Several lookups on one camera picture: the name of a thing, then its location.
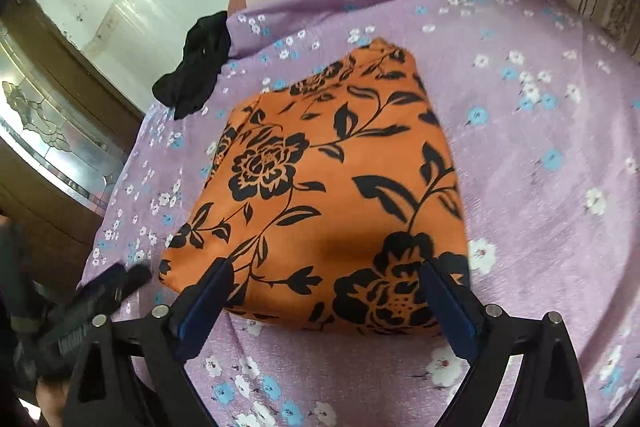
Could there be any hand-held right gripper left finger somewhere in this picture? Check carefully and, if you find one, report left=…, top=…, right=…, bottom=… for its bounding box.
left=62, top=257, right=236, bottom=427

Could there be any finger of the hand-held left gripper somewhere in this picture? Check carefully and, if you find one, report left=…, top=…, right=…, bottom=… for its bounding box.
left=76, top=262, right=129, bottom=309
left=118, top=264, right=154, bottom=302

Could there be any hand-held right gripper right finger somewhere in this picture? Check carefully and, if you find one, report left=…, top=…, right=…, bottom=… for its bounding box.
left=420, top=259, right=592, bottom=427

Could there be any orange black floral garment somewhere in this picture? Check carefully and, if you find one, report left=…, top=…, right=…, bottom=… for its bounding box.
left=159, top=38, right=473, bottom=337

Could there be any black cloth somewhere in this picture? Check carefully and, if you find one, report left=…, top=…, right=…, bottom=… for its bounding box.
left=152, top=11, right=232, bottom=120

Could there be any wooden cabinet with glass door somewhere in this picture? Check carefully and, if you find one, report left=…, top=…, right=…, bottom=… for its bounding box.
left=0, top=0, right=147, bottom=304

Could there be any purple floral bedsheet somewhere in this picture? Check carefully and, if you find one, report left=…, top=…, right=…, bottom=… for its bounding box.
left=80, top=0, right=640, bottom=427

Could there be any person's left hand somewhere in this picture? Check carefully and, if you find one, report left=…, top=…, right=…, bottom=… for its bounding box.
left=36, top=377, right=72, bottom=427

